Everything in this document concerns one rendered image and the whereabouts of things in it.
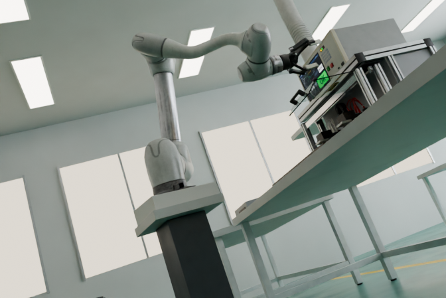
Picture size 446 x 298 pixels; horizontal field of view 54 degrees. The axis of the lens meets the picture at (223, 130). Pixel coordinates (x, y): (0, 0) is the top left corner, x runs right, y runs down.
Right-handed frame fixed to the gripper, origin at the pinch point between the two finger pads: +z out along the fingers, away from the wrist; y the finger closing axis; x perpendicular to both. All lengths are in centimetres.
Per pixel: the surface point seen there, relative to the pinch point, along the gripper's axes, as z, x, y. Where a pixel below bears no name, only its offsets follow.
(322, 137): -3.6, -20.0, -38.1
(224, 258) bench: -51, 11, -175
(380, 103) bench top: -26, -75, 34
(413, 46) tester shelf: 38.1, -20.8, 5.8
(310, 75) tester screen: 5.2, 11.6, -22.4
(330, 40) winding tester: 7.9, 2.1, 3.9
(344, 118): -1.4, -30.5, -17.0
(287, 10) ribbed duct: 72, 161, -72
